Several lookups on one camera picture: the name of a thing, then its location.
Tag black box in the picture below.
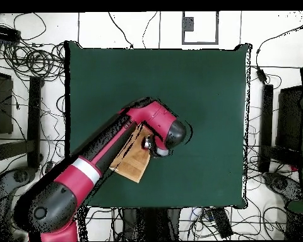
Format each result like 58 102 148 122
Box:
0 71 14 135
276 85 303 152

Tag dark wheeled stand base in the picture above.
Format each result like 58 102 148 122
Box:
0 167 37 202
263 172 303 202

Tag long black cable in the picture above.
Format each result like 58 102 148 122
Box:
255 14 303 69

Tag thin black cable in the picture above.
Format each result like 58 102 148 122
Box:
141 11 158 49
107 11 134 49

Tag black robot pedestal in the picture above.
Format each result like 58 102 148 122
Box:
121 207 181 241

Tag orange terry towel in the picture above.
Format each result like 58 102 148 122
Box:
109 124 152 184

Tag grey floor frame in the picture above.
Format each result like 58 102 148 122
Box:
181 11 220 45

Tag dark grey square plate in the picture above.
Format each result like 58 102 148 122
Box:
184 16 194 32

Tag long black power strip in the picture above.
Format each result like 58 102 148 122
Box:
0 25 21 42

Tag wide black power strip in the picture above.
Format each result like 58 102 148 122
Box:
211 207 234 239

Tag looped black cable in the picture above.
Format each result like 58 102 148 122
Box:
13 13 47 41

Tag dark green table cloth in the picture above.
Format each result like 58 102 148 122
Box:
64 41 252 213

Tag black power adapter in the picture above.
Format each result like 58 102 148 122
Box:
256 68 268 84

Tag black cable coil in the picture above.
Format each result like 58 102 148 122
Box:
0 37 66 81

